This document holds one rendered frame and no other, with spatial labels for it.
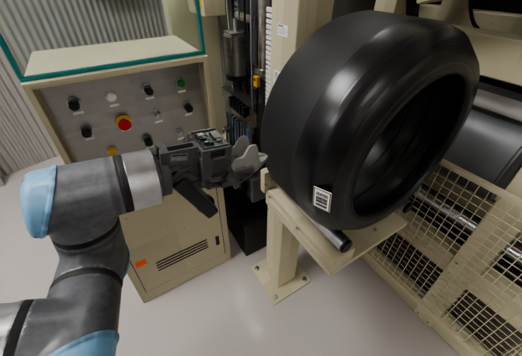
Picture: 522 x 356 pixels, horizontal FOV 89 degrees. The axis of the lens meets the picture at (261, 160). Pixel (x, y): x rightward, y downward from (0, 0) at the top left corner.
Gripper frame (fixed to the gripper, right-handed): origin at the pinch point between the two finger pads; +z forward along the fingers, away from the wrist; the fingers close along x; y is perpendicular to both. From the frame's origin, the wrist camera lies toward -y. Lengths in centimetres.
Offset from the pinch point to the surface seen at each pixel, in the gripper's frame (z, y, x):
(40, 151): -81, -122, 247
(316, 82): 12.1, 14.8, 1.4
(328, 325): 54, -116, -5
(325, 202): 10.2, -6.8, -10.5
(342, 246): 23.1, -27.6, -10.9
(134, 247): -25, -78, 57
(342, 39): 19.3, 22.3, 3.8
